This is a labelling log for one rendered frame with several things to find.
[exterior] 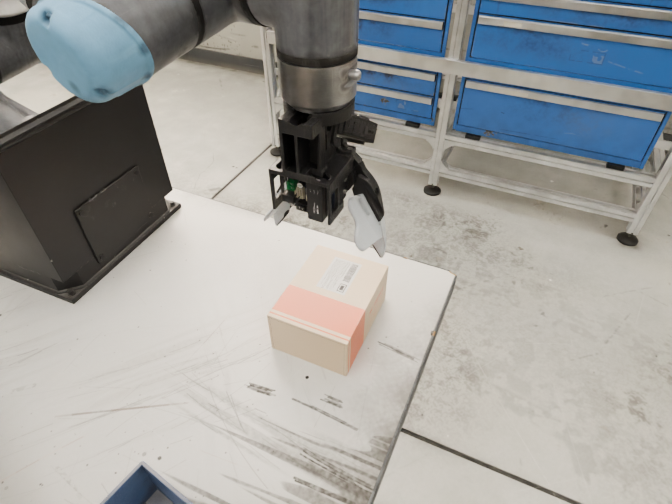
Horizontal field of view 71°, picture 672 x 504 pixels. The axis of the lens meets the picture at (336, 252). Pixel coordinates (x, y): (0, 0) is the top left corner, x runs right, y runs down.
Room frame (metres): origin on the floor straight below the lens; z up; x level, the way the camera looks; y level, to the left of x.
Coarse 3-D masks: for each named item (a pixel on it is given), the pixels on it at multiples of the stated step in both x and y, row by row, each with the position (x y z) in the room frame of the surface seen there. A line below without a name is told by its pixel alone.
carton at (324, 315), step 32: (320, 256) 0.53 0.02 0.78; (352, 256) 0.53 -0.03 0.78; (288, 288) 0.46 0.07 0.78; (320, 288) 0.46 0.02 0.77; (352, 288) 0.46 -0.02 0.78; (384, 288) 0.50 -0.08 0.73; (288, 320) 0.40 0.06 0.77; (320, 320) 0.40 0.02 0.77; (352, 320) 0.40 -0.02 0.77; (288, 352) 0.40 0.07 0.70; (320, 352) 0.38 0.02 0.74; (352, 352) 0.38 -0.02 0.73
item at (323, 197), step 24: (288, 120) 0.40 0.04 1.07; (312, 120) 0.40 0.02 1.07; (336, 120) 0.41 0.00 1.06; (288, 144) 0.41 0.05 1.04; (312, 144) 0.42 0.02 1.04; (336, 144) 0.44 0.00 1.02; (288, 168) 0.41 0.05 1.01; (312, 168) 0.41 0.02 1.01; (336, 168) 0.41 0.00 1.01; (288, 192) 0.42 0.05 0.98; (312, 192) 0.39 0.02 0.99; (336, 192) 0.40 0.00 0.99; (312, 216) 0.39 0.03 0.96; (336, 216) 0.40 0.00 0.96
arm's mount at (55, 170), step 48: (144, 96) 0.75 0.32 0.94; (0, 144) 0.51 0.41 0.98; (48, 144) 0.57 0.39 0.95; (96, 144) 0.64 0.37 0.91; (144, 144) 0.72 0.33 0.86; (0, 192) 0.51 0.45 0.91; (48, 192) 0.54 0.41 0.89; (96, 192) 0.61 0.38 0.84; (144, 192) 0.69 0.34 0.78; (0, 240) 0.54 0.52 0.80; (48, 240) 0.51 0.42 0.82; (96, 240) 0.57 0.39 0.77; (144, 240) 0.65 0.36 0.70; (48, 288) 0.52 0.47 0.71
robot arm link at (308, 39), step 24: (264, 0) 0.42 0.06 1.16; (288, 0) 0.41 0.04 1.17; (312, 0) 0.40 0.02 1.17; (336, 0) 0.41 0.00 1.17; (264, 24) 0.45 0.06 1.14; (288, 24) 0.41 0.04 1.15; (312, 24) 0.40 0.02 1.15; (336, 24) 0.41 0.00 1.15; (288, 48) 0.41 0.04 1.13; (312, 48) 0.40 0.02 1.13; (336, 48) 0.41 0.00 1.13
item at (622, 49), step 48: (480, 0) 1.79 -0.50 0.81; (528, 0) 1.70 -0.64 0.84; (576, 0) 1.65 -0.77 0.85; (624, 0) 1.60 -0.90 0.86; (480, 48) 1.77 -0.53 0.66; (528, 48) 1.70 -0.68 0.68; (576, 48) 1.64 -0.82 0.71; (624, 48) 1.58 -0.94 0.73; (480, 96) 1.75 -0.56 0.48; (528, 96) 1.67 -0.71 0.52; (576, 96) 1.61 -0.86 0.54; (528, 144) 1.66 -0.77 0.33; (576, 144) 1.59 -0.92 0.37; (624, 144) 1.52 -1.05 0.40
